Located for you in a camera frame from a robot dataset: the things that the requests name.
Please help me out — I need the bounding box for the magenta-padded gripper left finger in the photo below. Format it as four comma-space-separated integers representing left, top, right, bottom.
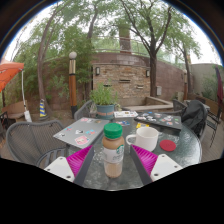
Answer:
43, 144, 95, 187

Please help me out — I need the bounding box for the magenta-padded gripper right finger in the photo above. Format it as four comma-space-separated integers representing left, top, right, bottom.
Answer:
129, 144, 184, 186

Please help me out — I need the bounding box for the coffee bottle with green cap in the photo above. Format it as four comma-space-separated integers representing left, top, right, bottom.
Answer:
101, 122, 126, 179

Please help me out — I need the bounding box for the flat round red coaster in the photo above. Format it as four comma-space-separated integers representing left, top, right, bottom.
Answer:
159, 139, 177, 153

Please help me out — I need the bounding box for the white ceramic mug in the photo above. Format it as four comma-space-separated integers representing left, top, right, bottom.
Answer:
125, 126, 160, 153

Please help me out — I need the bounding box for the silver laptop with stickers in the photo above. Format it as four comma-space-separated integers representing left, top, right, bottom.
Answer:
52, 116, 110, 150

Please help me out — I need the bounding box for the black laptop with stickers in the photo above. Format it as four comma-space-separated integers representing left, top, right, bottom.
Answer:
134, 111, 183, 136

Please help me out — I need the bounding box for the yellow card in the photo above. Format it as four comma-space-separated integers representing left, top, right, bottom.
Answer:
135, 122, 150, 129

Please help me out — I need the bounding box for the black backpack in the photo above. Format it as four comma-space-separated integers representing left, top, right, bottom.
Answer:
180, 99, 208, 137

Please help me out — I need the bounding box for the blue and yellow striped cone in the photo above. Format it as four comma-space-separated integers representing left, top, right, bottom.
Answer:
39, 98, 48, 118

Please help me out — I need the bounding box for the small blue sticker card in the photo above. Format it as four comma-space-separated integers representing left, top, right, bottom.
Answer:
116, 120, 131, 127

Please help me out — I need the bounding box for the black metal patio chair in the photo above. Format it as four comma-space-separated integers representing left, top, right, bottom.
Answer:
205, 105, 223, 148

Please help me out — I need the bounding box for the white sticker sheet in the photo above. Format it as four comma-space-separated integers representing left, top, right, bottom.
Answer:
113, 110, 139, 119

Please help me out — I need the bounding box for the stone fountain basin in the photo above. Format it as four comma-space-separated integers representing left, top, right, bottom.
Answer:
123, 96, 174, 113

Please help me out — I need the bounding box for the green plant in teal pot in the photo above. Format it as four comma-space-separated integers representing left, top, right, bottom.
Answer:
89, 83, 119, 120

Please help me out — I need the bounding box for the tree with dark trunk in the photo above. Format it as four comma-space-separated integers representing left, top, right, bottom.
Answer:
113, 0, 201, 98

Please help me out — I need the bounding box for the tree with leaning trunk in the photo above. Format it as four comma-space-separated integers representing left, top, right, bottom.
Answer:
13, 0, 111, 118

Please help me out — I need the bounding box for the closed maroon patio umbrella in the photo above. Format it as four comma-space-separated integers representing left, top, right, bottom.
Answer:
214, 64, 224, 108

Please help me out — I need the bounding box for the orange patio umbrella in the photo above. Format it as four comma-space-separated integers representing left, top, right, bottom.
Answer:
0, 61, 33, 123

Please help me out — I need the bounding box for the wooden lamp post with globe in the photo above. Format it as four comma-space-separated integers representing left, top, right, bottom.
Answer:
182, 68, 189, 101
68, 51, 79, 118

